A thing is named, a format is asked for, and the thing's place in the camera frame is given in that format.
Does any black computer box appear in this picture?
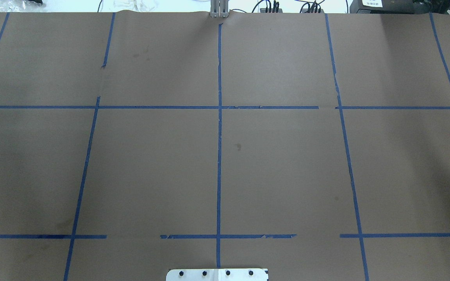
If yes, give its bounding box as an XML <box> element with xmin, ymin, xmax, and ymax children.
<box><xmin>349</xmin><ymin>0</ymin><xmax>414</xmax><ymax>14</ymax></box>

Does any aluminium frame post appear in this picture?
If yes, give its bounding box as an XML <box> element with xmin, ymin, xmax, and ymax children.
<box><xmin>210</xmin><ymin>0</ymin><xmax>230</xmax><ymax>18</ymax></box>

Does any white camera post with base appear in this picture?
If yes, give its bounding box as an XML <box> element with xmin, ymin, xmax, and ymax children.
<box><xmin>166</xmin><ymin>268</ymin><xmax>269</xmax><ymax>281</ymax></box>

